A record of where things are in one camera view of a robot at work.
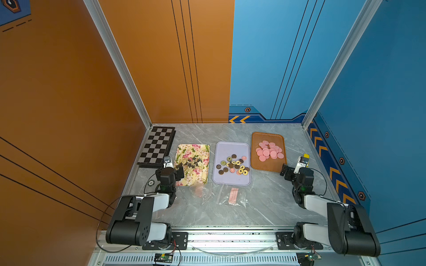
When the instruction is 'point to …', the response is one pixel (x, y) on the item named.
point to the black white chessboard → (157, 147)
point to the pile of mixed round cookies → (233, 165)
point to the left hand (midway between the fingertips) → (171, 164)
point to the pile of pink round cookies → (267, 149)
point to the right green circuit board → (305, 259)
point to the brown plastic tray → (270, 164)
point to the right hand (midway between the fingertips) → (292, 165)
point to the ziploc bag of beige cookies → (202, 193)
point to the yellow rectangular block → (306, 155)
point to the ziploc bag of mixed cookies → (232, 194)
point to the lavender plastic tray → (222, 151)
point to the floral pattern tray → (195, 159)
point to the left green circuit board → (163, 257)
